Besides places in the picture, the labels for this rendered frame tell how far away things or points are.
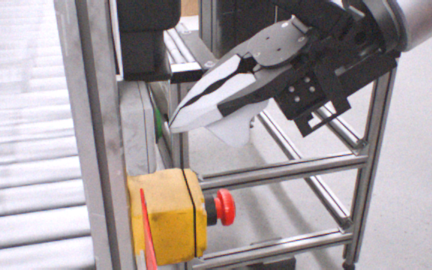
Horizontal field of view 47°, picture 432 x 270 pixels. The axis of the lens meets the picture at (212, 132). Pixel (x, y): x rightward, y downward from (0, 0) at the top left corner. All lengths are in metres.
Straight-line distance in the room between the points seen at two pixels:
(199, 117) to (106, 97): 0.08
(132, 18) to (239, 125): 0.13
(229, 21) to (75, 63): 0.71
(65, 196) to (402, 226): 1.40
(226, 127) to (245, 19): 0.67
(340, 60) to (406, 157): 1.85
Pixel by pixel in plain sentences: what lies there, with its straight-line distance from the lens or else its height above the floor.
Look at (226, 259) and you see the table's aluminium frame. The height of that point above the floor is 0.16.
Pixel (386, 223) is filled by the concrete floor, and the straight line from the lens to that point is 1.90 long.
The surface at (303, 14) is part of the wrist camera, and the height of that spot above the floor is 1.05.
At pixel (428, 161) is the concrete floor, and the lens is 2.31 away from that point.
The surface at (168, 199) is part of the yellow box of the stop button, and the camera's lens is 0.48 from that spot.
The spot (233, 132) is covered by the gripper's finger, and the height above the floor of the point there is 0.94.
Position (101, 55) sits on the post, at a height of 1.03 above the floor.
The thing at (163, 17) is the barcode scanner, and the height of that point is 1.05.
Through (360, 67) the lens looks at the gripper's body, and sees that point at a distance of 0.47.
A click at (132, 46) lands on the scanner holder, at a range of 0.44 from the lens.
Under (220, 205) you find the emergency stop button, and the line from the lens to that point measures 0.51.
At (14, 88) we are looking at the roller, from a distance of 1.09.
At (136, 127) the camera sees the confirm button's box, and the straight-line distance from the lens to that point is 0.42.
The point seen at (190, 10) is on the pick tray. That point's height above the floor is 0.77.
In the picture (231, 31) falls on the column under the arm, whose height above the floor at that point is 0.82.
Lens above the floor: 1.17
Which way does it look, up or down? 30 degrees down
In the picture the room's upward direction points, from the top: straight up
